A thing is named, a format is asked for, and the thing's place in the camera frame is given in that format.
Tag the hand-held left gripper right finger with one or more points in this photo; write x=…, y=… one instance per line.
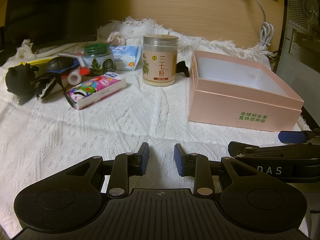
x=179, y=161

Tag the white fringed blanket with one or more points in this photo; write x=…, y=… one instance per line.
x=112, y=130

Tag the black and white plush toy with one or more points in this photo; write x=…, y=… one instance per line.
x=46, y=86

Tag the black clip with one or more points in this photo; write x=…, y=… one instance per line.
x=182, y=68

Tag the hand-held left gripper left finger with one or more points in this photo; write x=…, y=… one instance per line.
x=143, y=161

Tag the pink cardboard box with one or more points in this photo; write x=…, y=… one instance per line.
x=237, y=105

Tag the blue cloth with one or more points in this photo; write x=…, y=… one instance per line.
x=74, y=64

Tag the tall clear jar beige label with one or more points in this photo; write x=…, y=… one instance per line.
x=160, y=72

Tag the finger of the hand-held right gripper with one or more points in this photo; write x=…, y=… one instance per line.
x=240, y=147
x=291, y=136

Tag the black computer mouse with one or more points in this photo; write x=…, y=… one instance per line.
x=57, y=63

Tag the green lid glass jar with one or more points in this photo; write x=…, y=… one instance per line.
x=100, y=63

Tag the white tape roll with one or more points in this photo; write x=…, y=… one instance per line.
x=74, y=77

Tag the colourful cartoon tissue pack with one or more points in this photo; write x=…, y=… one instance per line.
x=92, y=90

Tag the blue wet wipes packet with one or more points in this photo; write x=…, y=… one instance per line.
x=125, y=57

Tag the black monitor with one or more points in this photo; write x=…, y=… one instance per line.
x=50, y=12

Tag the white pink dotted cloth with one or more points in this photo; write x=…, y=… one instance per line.
x=115, y=37

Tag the white and red plastic scraper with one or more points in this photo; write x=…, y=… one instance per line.
x=80, y=61

